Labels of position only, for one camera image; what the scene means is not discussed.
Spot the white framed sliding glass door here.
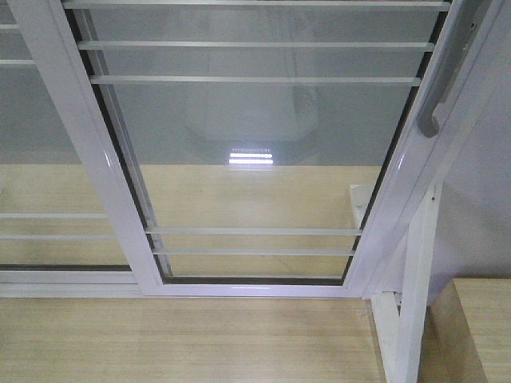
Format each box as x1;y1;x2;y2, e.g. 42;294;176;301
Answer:
7;0;480;298

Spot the grey metal door handle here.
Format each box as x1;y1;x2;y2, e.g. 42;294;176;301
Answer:
416;1;489;138

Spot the white fixed glass door panel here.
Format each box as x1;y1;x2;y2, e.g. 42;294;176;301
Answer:
1;1;145;283

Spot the white bottom door track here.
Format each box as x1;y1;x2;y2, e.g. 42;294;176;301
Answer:
1;283;359;298

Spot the white triangular support brace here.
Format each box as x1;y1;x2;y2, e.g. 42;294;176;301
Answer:
347;184;443;382

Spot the light wooden platform board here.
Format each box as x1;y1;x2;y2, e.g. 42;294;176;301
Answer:
0;164;386;383

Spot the light wooden box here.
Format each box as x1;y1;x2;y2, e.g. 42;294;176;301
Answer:
418;277;510;382

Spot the white door frame jamb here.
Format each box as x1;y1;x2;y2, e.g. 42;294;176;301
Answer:
358;0;508;300

